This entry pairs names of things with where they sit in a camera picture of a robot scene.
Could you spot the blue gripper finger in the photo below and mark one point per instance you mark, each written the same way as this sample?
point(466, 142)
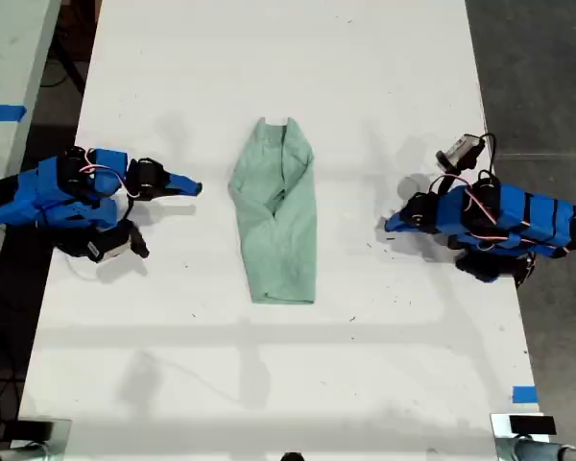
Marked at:
point(182, 190)
point(401, 218)
point(401, 228)
point(180, 180)

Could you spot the pale green T-shirt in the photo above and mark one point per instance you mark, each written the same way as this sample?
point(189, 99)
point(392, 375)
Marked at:
point(278, 240)

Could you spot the blue and black arm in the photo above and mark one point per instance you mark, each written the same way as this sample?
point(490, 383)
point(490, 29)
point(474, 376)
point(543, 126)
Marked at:
point(533, 216)
point(53, 197)

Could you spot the long blue tape strip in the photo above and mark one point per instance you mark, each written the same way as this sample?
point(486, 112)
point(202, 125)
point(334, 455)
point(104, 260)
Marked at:
point(2, 113)

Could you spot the pale side table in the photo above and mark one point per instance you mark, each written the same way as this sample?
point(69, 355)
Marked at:
point(9, 57)

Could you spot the short blue tape strip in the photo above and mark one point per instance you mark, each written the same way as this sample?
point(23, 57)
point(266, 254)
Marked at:
point(524, 394)

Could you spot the small black box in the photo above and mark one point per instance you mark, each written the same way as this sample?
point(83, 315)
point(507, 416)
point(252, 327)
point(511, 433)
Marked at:
point(532, 425)
point(34, 429)

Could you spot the small black round object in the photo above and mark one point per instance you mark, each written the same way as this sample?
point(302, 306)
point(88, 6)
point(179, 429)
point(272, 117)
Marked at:
point(292, 457)

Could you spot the grey tube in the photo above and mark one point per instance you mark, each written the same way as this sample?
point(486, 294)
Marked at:
point(533, 450)
point(14, 453)

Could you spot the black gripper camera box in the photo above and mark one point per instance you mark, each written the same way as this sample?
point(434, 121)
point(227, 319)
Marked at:
point(112, 242)
point(459, 150)

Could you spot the white metal bracket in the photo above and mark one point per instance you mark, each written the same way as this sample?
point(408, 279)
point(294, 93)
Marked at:
point(499, 425)

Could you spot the shiny metal bracket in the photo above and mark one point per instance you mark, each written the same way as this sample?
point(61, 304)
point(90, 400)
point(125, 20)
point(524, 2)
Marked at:
point(61, 439)

